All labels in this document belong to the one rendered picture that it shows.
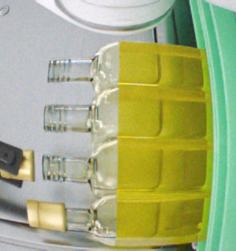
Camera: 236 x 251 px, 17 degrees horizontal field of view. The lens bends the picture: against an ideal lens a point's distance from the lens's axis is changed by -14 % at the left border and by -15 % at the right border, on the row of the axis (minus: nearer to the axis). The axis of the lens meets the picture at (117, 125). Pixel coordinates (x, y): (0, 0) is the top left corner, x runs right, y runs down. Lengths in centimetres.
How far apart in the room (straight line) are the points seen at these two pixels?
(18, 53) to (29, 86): 6
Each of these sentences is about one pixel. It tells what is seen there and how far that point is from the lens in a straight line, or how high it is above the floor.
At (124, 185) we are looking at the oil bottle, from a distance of 85.
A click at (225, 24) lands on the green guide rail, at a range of 82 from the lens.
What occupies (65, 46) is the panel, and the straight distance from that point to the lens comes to 109.
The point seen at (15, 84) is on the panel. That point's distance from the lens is 107.
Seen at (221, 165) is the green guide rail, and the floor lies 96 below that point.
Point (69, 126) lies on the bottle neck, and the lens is 89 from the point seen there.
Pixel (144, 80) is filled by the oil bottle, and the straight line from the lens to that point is 90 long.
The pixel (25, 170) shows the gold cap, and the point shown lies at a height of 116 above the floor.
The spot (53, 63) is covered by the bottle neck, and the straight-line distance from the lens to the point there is 92.
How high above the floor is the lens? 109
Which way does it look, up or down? 2 degrees down
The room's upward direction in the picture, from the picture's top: 88 degrees counter-clockwise
